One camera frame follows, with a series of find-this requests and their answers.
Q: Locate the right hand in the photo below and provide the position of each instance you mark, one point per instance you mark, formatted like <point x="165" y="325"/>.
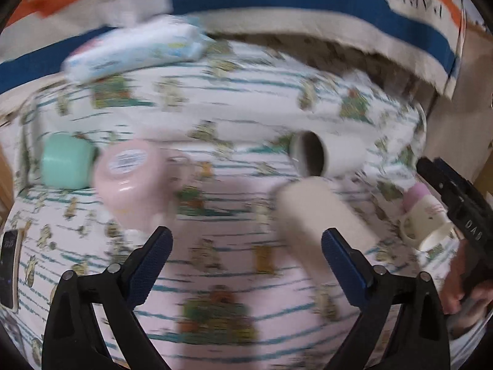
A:
<point x="452" y="293"/>

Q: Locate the beige speckled cup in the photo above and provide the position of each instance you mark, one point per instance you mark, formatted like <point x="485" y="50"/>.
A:
<point x="304" y="209"/>

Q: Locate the white cup pink lid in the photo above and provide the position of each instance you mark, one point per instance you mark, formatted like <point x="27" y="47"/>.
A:
<point x="425" y="222"/>

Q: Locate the pink mug white base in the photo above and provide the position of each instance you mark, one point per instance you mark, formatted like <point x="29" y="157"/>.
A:
<point x="138" y="180"/>

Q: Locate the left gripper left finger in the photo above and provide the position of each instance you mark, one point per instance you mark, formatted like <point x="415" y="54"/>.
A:
<point x="72" y="338"/>

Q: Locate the cat print bed sheet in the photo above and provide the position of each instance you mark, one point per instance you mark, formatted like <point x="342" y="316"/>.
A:
<point x="231" y="296"/>

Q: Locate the mint green cup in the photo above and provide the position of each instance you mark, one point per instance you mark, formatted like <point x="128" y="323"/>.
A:
<point x="67" y="162"/>

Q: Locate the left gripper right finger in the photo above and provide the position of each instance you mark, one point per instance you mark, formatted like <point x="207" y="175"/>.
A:
<point x="419" y="339"/>

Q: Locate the wooden side panel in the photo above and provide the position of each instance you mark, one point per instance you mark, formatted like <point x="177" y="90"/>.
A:
<point x="459" y="130"/>

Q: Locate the baby wipes pack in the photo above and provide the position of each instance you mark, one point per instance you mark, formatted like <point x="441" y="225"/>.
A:
<point x="144" y="34"/>

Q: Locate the smartphone with white case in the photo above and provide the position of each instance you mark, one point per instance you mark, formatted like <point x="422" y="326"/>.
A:
<point x="10" y="258"/>

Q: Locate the white cup dark interior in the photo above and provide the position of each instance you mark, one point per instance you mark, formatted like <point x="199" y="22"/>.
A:
<point x="326" y="155"/>

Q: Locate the striped Paris cloth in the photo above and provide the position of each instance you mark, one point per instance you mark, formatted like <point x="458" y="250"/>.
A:
<point x="425" y="37"/>

